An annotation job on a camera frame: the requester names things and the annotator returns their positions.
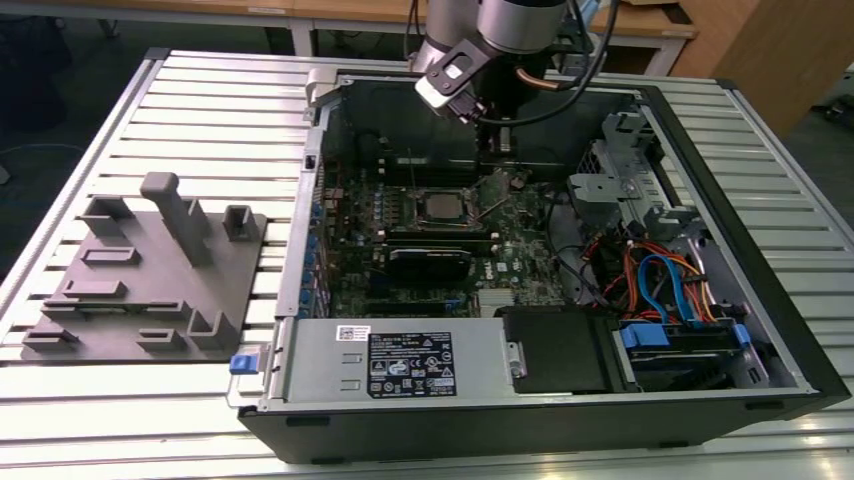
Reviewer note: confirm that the CPU socket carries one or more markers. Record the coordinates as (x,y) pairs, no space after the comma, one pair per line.
(421,210)

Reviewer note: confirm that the grey metal drive cage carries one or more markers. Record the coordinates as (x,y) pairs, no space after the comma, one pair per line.
(600,187)

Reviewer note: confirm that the green motherboard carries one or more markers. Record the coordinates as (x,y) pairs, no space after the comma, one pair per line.
(520,250)

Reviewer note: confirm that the black graphics card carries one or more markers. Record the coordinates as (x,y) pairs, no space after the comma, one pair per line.
(429,265)

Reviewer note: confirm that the small silver heat sink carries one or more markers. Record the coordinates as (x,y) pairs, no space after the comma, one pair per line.
(500,297)

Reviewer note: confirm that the wooden cabinet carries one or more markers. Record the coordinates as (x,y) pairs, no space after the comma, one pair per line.
(787,50)

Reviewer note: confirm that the black optical drive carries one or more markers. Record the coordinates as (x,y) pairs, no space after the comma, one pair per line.
(560,350)

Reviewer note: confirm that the hard disk in blue carrier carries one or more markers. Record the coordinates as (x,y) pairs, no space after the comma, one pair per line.
(643,337)

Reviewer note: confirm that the silver power supply unit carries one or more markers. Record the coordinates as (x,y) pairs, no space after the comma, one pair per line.
(320,360)

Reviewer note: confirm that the grey parts rack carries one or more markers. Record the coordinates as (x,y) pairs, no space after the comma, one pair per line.
(160,280)

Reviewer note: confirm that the blue case latch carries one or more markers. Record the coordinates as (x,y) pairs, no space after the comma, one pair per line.
(241,365)

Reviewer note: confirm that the black open PC case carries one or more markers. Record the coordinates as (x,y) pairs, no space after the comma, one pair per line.
(467,435)

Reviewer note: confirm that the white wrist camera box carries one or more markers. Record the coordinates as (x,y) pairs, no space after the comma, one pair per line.
(436,95)

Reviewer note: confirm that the wooden desk white frame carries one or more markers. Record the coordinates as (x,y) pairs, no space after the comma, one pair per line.
(654,27)

